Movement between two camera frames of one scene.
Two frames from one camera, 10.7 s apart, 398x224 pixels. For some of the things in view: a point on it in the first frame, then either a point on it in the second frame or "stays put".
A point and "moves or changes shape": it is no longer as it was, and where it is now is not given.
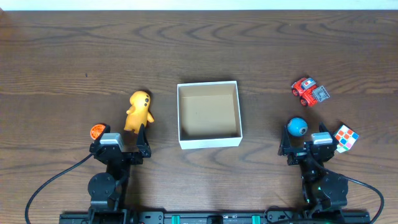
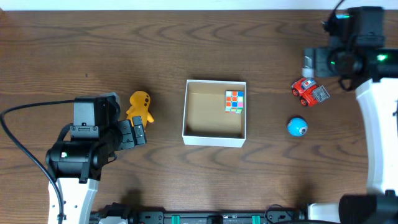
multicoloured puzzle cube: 345,137 -> 234,101
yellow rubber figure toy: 138,114 stays put
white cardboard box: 209,115 moves or changes shape
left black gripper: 123,155 -> 128,134
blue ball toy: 297,127 stays put
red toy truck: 309,93 stays put
